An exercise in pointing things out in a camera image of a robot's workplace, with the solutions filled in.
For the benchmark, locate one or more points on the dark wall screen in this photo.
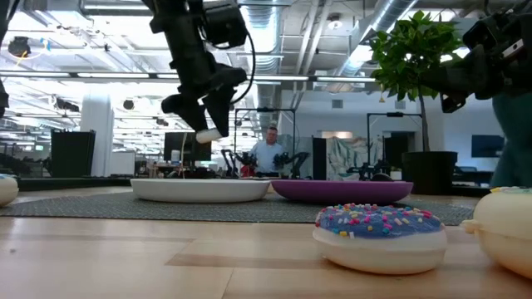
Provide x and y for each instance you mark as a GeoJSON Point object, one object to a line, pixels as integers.
{"type": "Point", "coordinates": [487, 146]}

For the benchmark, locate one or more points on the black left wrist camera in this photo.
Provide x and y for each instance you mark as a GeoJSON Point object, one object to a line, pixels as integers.
{"type": "Point", "coordinates": [224, 25]}

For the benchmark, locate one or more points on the black ceiling spotlight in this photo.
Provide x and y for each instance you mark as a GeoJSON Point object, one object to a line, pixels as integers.
{"type": "Point", "coordinates": [18, 45]}

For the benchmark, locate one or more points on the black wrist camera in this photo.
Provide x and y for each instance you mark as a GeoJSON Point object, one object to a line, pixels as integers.
{"type": "Point", "coordinates": [224, 25]}
{"type": "Point", "coordinates": [482, 33]}

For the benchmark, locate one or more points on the person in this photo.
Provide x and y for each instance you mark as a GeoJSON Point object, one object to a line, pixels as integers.
{"type": "Point", "coordinates": [515, 141]}
{"type": "Point", "coordinates": [267, 155]}

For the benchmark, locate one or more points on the black computer monitor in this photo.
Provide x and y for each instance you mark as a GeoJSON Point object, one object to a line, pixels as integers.
{"type": "Point", "coordinates": [183, 147]}

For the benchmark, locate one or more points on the black cabinet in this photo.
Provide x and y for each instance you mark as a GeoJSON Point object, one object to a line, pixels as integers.
{"type": "Point", "coordinates": [72, 153]}

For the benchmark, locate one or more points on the small blue sprinkled donut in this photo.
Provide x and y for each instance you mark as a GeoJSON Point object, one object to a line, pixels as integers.
{"type": "Point", "coordinates": [380, 245]}

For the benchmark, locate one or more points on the grey woven placemat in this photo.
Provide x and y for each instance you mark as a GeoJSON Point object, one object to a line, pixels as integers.
{"type": "Point", "coordinates": [166, 209]}

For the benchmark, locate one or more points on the purple round plate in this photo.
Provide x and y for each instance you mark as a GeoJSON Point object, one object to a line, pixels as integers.
{"type": "Point", "coordinates": [341, 192]}

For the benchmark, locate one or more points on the mint donut with dark drizzle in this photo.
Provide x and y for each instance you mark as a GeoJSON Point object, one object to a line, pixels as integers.
{"type": "Point", "coordinates": [507, 232]}

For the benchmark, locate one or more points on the pale draped cloth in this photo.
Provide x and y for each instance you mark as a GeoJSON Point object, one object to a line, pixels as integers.
{"type": "Point", "coordinates": [351, 155]}

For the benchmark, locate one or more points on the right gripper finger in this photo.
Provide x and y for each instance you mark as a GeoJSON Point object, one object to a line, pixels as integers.
{"type": "Point", "coordinates": [459, 76]}
{"type": "Point", "coordinates": [454, 103]}

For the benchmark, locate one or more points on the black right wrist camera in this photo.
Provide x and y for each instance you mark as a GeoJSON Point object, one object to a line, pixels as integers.
{"type": "Point", "coordinates": [482, 33]}

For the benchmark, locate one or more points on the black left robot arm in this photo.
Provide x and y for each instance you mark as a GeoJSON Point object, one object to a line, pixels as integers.
{"type": "Point", "coordinates": [174, 14]}

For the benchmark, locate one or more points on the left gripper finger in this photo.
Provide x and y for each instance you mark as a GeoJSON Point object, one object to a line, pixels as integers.
{"type": "Point", "coordinates": [220, 110]}
{"type": "Point", "coordinates": [187, 108]}

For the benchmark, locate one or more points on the black plant pot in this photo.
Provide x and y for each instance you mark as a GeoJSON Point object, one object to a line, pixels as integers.
{"type": "Point", "coordinates": [429, 172]}

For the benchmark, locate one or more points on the silver ceiling duct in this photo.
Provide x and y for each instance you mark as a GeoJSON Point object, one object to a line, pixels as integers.
{"type": "Point", "coordinates": [266, 29]}

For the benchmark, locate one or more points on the large light blue donut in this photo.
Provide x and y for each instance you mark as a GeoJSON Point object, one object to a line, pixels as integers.
{"type": "Point", "coordinates": [7, 192]}

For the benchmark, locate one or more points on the white round plate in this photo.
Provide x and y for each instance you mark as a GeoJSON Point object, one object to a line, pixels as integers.
{"type": "Point", "coordinates": [199, 190]}

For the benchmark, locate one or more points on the black background robot arm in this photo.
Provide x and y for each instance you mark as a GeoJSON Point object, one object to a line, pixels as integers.
{"type": "Point", "coordinates": [230, 162]}
{"type": "Point", "coordinates": [380, 176]}
{"type": "Point", "coordinates": [297, 161]}

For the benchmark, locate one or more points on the green leafy plant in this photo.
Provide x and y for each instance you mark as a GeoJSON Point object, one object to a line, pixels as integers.
{"type": "Point", "coordinates": [409, 50]}

